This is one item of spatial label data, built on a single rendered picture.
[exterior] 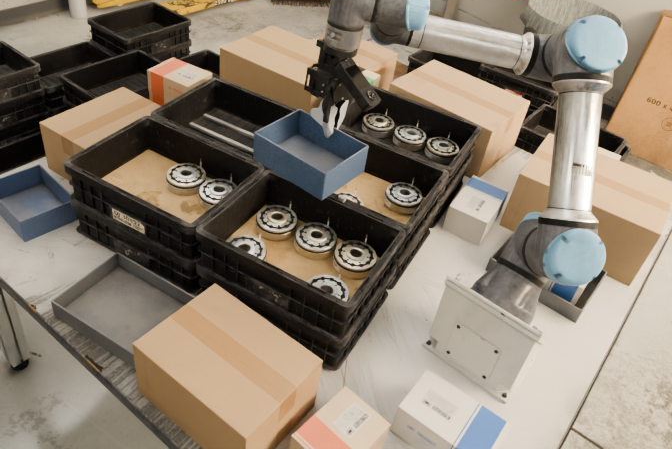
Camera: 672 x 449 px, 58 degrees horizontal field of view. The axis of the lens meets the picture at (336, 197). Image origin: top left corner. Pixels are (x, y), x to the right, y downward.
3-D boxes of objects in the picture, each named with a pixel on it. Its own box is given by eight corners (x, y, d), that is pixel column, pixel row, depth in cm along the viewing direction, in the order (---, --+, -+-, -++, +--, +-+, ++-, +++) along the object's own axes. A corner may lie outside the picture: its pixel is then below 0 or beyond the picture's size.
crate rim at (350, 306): (406, 237, 144) (408, 230, 142) (348, 317, 122) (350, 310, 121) (267, 174, 156) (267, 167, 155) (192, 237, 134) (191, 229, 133)
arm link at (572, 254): (571, 279, 132) (596, 31, 131) (607, 292, 118) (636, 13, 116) (518, 275, 131) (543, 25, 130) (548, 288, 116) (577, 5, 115)
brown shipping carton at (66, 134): (127, 129, 200) (123, 86, 190) (175, 155, 192) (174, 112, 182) (48, 168, 179) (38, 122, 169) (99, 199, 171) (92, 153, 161)
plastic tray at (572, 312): (600, 284, 171) (607, 271, 168) (575, 323, 157) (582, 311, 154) (514, 237, 182) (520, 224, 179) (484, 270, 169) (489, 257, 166)
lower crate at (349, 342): (390, 295, 157) (399, 263, 149) (335, 377, 135) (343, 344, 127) (262, 233, 169) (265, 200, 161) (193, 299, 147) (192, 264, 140)
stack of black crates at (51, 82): (95, 101, 313) (87, 40, 292) (132, 125, 300) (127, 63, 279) (22, 128, 286) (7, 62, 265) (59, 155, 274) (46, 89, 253)
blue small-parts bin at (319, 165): (364, 171, 134) (369, 145, 130) (321, 201, 124) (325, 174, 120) (297, 133, 143) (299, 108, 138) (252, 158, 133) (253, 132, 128)
